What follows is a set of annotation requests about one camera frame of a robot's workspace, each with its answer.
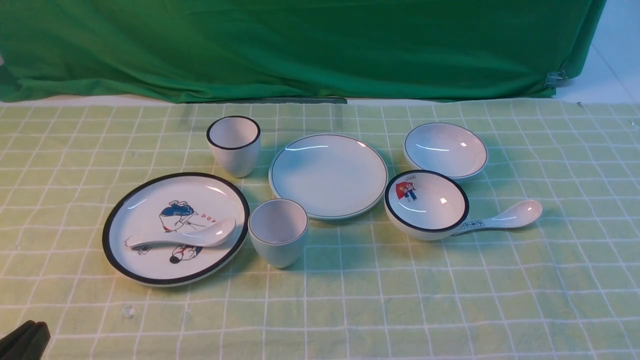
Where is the thin-rimmed white cup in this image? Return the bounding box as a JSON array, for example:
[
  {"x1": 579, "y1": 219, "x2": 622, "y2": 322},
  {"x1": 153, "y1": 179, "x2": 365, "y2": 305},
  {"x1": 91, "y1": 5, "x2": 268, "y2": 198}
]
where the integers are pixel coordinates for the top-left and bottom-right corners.
[{"x1": 248, "y1": 198, "x2": 310, "y2": 269}]

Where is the white spoon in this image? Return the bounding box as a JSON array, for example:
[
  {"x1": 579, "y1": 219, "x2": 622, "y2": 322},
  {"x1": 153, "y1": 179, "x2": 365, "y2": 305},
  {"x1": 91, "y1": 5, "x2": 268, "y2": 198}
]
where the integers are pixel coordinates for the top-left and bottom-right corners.
[
  {"x1": 452, "y1": 199, "x2": 543, "y2": 236},
  {"x1": 125, "y1": 218, "x2": 237, "y2": 249}
]

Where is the thin-rimmed white bowl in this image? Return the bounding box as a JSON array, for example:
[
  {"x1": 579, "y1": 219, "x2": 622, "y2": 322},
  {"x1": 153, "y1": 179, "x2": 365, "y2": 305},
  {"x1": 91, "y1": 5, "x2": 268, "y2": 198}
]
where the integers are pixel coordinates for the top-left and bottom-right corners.
[{"x1": 403, "y1": 122, "x2": 489, "y2": 183}]

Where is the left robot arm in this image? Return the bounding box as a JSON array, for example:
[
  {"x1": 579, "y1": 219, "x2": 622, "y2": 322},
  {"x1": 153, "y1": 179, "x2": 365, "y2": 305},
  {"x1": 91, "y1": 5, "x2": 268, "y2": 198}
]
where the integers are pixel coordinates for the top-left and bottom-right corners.
[{"x1": 0, "y1": 320, "x2": 51, "y2": 360}]

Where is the plain white plate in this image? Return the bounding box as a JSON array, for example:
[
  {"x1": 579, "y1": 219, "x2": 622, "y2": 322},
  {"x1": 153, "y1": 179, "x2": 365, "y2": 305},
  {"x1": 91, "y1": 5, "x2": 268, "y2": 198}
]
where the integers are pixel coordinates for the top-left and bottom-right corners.
[{"x1": 268, "y1": 133, "x2": 389, "y2": 221}]

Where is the black-rimmed white cup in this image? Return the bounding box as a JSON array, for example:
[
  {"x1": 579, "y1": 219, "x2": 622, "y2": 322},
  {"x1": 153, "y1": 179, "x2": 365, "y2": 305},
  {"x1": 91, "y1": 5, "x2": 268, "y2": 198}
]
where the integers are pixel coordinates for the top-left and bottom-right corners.
[{"x1": 205, "y1": 115, "x2": 262, "y2": 179}]

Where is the black-rimmed bowl with flag picture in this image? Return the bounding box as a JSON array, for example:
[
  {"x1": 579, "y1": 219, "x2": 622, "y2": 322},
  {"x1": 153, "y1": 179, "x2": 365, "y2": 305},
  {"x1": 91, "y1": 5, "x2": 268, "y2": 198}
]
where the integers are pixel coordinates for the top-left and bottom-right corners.
[{"x1": 383, "y1": 170, "x2": 470, "y2": 241}]

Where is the black-rimmed illustrated plate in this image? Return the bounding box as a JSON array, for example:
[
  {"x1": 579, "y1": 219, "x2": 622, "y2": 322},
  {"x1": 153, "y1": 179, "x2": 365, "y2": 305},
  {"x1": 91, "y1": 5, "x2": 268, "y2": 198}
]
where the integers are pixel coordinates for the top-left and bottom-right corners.
[{"x1": 102, "y1": 172, "x2": 250, "y2": 287}]

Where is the white spoon beside bowl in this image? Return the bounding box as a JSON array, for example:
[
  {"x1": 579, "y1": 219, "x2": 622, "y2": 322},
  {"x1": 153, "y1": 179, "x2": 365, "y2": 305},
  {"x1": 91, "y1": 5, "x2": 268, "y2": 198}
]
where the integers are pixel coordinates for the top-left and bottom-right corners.
[{"x1": 452, "y1": 199, "x2": 543, "y2": 236}]

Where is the metal binder clip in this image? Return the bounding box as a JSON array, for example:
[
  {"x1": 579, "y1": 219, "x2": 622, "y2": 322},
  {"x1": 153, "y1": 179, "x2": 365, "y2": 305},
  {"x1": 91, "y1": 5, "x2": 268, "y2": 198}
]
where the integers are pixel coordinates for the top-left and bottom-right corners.
[{"x1": 544, "y1": 69, "x2": 570, "y2": 89}]

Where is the light green checkered tablecloth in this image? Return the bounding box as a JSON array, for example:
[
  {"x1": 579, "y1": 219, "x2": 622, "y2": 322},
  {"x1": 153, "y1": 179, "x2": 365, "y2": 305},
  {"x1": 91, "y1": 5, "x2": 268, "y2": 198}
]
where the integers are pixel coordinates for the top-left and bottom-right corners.
[{"x1": 0, "y1": 99, "x2": 640, "y2": 360}]

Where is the green backdrop cloth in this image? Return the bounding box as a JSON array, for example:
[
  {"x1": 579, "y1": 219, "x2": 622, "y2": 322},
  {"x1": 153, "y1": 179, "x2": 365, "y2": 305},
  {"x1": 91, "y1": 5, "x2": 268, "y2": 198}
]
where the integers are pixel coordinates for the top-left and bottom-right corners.
[{"x1": 0, "y1": 0, "x2": 606, "y2": 103}]

